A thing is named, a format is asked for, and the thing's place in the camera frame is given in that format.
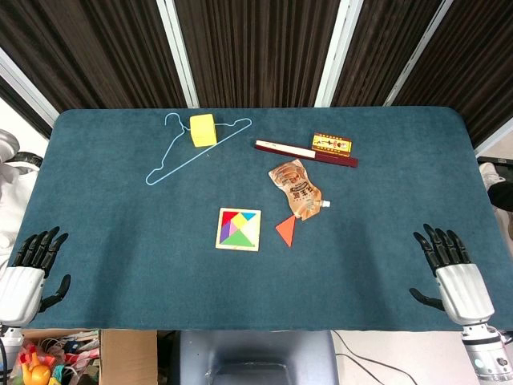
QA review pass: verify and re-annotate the right black-fingered robot hand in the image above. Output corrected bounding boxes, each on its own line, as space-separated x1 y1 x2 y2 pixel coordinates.
408 223 495 325

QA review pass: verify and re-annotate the left black-fingered robot hand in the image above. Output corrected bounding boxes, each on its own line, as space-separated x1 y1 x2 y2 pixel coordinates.
0 226 72 326

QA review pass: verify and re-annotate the orange triangle tangram piece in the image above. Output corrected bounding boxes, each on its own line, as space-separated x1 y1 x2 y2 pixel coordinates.
275 217 298 249

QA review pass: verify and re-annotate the wooden tangram puzzle tray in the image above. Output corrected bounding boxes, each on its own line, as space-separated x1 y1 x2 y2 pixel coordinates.
215 207 262 253

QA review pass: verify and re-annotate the green tangram piece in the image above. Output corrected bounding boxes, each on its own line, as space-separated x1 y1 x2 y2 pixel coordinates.
221 229 255 247

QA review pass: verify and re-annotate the yellow tangram piece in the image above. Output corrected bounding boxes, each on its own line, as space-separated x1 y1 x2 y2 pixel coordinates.
232 212 251 233

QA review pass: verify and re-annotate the yellow red toy chicken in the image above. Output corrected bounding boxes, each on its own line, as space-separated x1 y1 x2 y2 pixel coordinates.
18 343 54 385

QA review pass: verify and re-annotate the box of colourful toys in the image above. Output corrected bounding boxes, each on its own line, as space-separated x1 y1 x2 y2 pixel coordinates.
0 328 100 385

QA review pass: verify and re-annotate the person in white clothing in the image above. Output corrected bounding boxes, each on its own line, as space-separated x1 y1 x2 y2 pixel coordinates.
0 128 42 260

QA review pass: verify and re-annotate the white shoe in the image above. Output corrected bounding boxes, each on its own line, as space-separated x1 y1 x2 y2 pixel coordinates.
478 160 503 190

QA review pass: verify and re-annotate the brown cardboard box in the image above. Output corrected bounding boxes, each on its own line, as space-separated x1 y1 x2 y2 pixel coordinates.
99 329 159 385

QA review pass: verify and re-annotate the teal table cloth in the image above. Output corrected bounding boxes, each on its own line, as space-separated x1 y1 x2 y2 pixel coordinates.
18 106 496 333

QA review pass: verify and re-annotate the dark red long case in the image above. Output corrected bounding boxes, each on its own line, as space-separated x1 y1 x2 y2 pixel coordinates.
254 140 359 169

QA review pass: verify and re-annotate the brown spouted drink pouch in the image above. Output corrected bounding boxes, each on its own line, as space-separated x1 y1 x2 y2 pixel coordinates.
268 157 332 221

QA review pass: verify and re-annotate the small yellow red box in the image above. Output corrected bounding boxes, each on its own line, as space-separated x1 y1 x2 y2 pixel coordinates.
312 132 353 156

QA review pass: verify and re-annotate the grey blue chair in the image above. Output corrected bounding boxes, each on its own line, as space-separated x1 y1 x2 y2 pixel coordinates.
176 330 340 385

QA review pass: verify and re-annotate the white stick with print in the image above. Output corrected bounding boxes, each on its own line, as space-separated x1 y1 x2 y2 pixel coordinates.
256 140 317 158

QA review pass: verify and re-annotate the yellow foam cube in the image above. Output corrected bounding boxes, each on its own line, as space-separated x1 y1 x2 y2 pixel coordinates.
189 113 219 148

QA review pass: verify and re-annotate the black floor cable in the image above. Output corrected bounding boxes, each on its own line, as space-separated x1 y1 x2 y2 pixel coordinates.
334 331 420 385

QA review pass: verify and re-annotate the white partition frame post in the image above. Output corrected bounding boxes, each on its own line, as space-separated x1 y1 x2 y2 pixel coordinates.
313 0 362 107
383 0 454 107
474 117 513 158
156 0 200 108
0 47 60 126

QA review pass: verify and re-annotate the light blue wire hanger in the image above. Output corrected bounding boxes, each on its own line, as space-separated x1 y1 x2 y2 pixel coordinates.
145 112 253 186

